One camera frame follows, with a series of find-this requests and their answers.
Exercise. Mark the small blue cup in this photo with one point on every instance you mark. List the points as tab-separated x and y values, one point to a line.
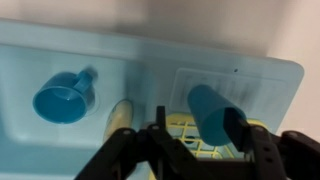
208	110

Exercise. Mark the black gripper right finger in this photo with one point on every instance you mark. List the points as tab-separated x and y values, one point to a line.
292	155

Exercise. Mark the blue toy sink basin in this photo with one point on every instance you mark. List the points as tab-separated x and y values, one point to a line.
148	73

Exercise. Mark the blue mug in sink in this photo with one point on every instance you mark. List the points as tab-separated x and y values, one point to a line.
65	98

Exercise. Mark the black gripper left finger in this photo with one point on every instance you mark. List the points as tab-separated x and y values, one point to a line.
118	157

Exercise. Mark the beige sponge in sink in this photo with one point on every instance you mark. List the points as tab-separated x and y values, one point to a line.
121	116

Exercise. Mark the yellow dish drying rack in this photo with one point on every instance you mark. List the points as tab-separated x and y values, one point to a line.
182	126

